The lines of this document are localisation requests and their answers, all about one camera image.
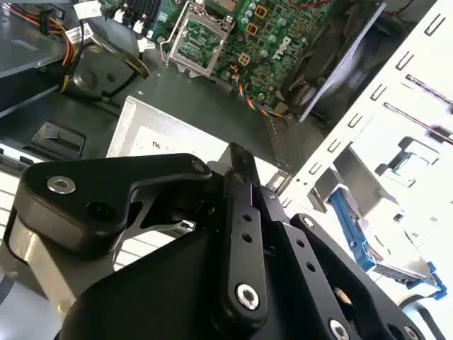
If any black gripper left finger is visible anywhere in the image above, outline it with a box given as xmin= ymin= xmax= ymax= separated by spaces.
xmin=3 ymin=142 xmax=270 ymax=331

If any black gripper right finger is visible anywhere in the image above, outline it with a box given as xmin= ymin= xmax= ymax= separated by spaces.
xmin=251 ymin=164 xmax=422 ymax=340

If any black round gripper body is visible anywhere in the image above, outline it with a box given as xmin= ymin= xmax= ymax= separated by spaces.
xmin=59 ymin=229 xmax=330 ymax=340

